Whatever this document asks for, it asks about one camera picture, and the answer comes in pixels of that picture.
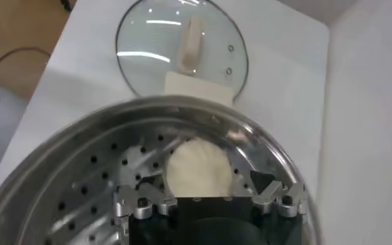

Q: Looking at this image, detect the round glass lid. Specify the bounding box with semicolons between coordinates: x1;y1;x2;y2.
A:
114;0;250;107

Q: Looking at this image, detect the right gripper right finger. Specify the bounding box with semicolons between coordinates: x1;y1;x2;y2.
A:
250;169;309;220

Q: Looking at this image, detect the stainless steel steamer basket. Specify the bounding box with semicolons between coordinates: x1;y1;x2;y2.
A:
0;71;321;245

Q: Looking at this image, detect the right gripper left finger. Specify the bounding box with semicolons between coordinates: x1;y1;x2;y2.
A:
112;173;179;221

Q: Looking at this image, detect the white steamed baozi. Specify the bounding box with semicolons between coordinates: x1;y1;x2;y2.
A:
164;138;234;198

